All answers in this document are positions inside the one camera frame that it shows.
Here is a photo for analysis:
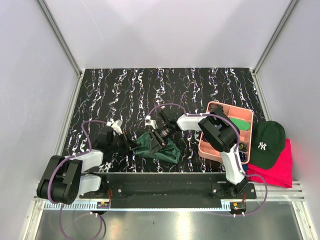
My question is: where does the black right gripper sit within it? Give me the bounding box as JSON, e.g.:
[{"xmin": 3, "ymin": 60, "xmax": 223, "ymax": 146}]
[{"xmin": 148, "ymin": 123, "xmax": 174, "ymax": 157}]

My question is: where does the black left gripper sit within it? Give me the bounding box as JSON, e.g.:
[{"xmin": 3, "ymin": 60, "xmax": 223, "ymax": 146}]
[{"xmin": 108, "ymin": 130, "xmax": 139, "ymax": 154}]

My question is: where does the dark green cloth napkin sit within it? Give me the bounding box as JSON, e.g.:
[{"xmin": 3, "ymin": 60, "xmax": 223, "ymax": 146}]
[{"xmin": 134, "ymin": 132, "xmax": 181, "ymax": 164}]

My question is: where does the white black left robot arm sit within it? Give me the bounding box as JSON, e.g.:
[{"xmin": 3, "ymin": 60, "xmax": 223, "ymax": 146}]
[{"xmin": 36, "ymin": 126, "xmax": 140, "ymax": 205}]

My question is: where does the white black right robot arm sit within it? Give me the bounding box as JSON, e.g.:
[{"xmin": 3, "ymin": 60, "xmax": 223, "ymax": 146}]
[{"xmin": 148, "ymin": 109, "xmax": 249, "ymax": 199}]

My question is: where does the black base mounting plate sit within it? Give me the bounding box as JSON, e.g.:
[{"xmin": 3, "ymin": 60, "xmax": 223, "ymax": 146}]
[{"xmin": 80, "ymin": 172, "xmax": 257, "ymax": 211}]

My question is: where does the dark paisley rolled tie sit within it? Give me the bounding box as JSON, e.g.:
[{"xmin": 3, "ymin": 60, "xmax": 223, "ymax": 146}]
[{"xmin": 208, "ymin": 104, "xmax": 223, "ymax": 112}]

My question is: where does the yellow patterned rolled tie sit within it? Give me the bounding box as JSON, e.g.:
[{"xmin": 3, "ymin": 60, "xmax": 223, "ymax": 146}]
[{"xmin": 238, "ymin": 142, "xmax": 249, "ymax": 152}]

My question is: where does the blue patterned rolled tie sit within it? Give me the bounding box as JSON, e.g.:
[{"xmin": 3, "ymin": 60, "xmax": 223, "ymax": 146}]
[{"xmin": 238, "ymin": 151, "xmax": 247, "ymax": 163}]

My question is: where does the bright green rolled cloth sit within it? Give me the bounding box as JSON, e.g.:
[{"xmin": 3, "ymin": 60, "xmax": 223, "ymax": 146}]
[{"xmin": 230, "ymin": 117, "xmax": 251, "ymax": 131}]

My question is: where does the pink divided organizer box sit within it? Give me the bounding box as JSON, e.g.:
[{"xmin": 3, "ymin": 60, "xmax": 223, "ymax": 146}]
[{"xmin": 198, "ymin": 101, "xmax": 255, "ymax": 165}]

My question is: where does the dark green baseball cap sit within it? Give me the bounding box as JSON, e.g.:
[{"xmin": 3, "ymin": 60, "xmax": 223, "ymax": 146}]
[{"xmin": 249, "ymin": 120, "xmax": 286, "ymax": 170}]

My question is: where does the red folded cloth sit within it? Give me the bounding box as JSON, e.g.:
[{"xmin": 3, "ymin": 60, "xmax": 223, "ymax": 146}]
[{"xmin": 246, "ymin": 138, "xmax": 293, "ymax": 189}]

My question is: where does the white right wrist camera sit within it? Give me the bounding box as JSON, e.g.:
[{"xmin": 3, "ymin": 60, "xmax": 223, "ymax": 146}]
[{"xmin": 144, "ymin": 115, "xmax": 157, "ymax": 129}]

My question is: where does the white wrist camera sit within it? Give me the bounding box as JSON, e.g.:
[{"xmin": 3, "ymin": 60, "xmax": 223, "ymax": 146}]
[
  {"xmin": 106, "ymin": 119, "xmax": 123, "ymax": 135},
  {"xmin": 144, "ymin": 115, "xmax": 157, "ymax": 129}
]

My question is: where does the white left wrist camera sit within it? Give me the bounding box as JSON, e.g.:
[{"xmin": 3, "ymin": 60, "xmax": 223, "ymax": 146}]
[{"xmin": 106, "ymin": 119, "xmax": 123, "ymax": 135}]

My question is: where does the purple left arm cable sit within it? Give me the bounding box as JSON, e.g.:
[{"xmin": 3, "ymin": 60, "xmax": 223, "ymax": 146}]
[{"xmin": 47, "ymin": 120, "xmax": 108, "ymax": 240}]

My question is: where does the aluminium frame rail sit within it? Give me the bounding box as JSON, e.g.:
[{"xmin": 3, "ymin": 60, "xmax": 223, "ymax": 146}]
[{"xmin": 37, "ymin": 0, "xmax": 85, "ymax": 76}]

